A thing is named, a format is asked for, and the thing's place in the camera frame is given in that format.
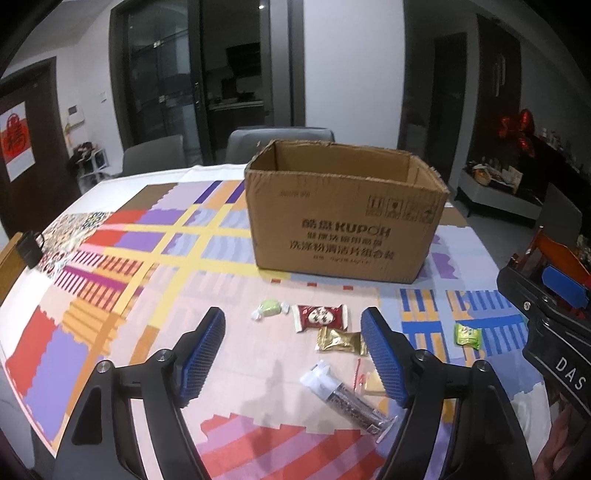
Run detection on white shoe rack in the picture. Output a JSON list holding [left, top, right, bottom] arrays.
[[69, 142, 109, 195]]

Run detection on brown cardboard box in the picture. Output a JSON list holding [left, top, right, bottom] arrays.
[[244, 139, 450, 286]]

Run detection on colourful patterned tablecloth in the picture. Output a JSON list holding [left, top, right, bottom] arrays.
[[0, 178, 550, 480]]

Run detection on woven wicker box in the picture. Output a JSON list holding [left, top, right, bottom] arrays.
[[0, 232, 25, 305]]

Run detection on dark wooden entrance door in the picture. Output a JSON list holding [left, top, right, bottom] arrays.
[[0, 58, 81, 241]]

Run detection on red foil balloons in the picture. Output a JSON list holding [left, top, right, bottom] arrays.
[[499, 108, 539, 158]]

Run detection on dark interior door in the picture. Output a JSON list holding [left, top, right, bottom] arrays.
[[434, 32, 467, 160]]

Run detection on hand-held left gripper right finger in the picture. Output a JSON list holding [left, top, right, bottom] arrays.
[[360, 307, 536, 480]]

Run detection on pale green wrapped candy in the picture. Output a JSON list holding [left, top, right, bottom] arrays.
[[250, 299, 291, 320]]

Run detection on red wooden chair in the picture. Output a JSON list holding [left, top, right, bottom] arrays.
[[510, 228, 591, 296]]

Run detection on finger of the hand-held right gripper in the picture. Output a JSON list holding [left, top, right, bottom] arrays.
[[498, 263, 557, 326], [541, 265, 591, 309]]

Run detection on gold snack packet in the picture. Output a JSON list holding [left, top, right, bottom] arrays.
[[315, 327, 369, 355]]

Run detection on black mug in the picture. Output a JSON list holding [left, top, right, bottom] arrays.
[[18, 231, 45, 269]]

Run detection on red and white snack packet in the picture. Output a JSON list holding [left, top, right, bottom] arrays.
[[292, 304, 350, 333]]

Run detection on clear bag with yellow snack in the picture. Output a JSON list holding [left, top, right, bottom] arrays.
[[355, 359, 387, 397]]

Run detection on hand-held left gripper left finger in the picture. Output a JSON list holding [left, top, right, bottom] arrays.
[[52, 307, 227, 480]]

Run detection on grey dining chair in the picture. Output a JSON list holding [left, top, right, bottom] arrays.
[[122, 135, 185, 178], [226, 128, 335, 164]]

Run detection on bright green candy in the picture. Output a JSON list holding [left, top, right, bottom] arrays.
[[453, 323, 482, 355]]

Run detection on red and white wall poster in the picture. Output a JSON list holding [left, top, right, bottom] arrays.
[[0, 102, 37, 182]]

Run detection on glass sliding door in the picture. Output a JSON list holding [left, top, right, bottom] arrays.
[[111, 0, 305, 167]]

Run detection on white and clear tube packet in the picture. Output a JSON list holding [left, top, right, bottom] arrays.
[[300, 362, 398, 437]]

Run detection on white low cabinet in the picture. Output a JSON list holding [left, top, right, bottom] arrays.
[[455, 164, 543, 227]]

